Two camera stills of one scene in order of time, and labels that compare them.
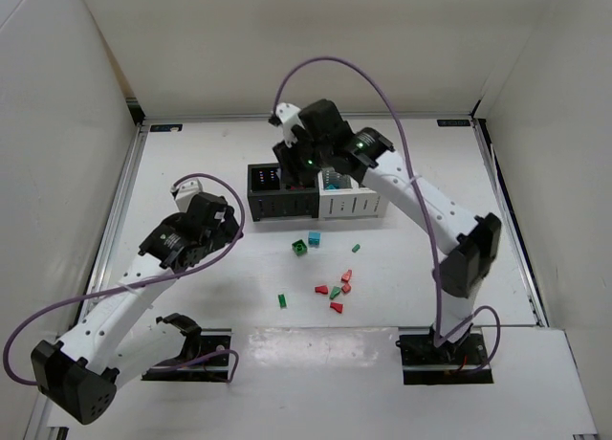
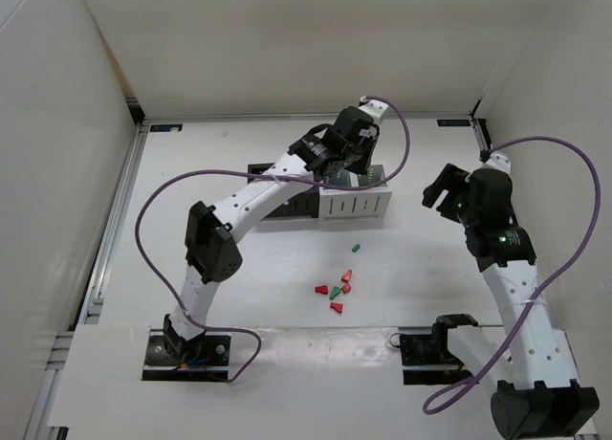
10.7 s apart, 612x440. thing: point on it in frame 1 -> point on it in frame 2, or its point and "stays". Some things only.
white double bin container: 339,197 stays
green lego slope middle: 335,291 stays
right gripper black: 291,161 -> 443,196
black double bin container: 269,197 stays
